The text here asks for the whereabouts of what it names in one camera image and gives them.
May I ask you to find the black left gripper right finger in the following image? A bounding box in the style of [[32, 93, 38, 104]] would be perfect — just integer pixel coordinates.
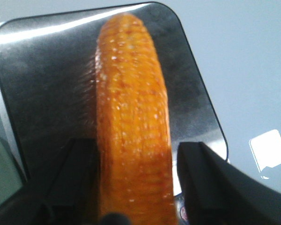
[[177, 142, 281, 225]]

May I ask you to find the black and silver kitchen scale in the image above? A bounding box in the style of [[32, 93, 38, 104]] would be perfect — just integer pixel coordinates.
[[0, 1, 230, 222]]

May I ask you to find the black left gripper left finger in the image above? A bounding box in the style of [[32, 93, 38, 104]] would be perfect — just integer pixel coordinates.
[[0, 138, 98, 225]]

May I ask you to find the orange corn cob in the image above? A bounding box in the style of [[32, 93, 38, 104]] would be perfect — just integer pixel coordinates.
[[95, 13, 178, 225]]

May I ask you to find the pale green round plate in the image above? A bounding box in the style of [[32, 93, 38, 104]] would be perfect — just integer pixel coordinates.
[[0, 118, 22, 205]]

